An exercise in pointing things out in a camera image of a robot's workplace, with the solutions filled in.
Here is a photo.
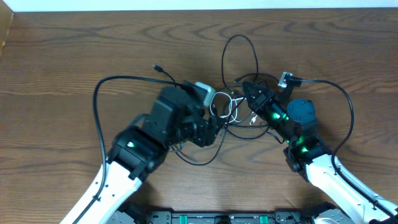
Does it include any black usb cable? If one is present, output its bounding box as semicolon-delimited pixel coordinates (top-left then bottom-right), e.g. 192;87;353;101
151;34;285;166

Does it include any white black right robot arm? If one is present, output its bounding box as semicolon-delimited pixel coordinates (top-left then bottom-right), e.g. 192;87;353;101
242;81;397;223

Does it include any black camera cable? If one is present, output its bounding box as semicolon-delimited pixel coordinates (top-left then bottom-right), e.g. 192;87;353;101
290;77;396;218
73;75;187;224

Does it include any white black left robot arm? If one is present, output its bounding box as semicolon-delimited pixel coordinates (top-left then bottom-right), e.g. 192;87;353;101
62;83;224;223

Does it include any black left camera cable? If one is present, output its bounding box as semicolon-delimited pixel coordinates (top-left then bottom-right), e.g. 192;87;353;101
73;75;187;224

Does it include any white usb cable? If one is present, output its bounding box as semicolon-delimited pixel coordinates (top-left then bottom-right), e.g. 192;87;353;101
210;91;259;126

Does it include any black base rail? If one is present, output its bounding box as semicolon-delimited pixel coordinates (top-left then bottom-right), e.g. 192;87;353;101
146;210;313;224

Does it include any black right camera cable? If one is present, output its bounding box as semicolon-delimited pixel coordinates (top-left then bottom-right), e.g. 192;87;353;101
290;77;396;218

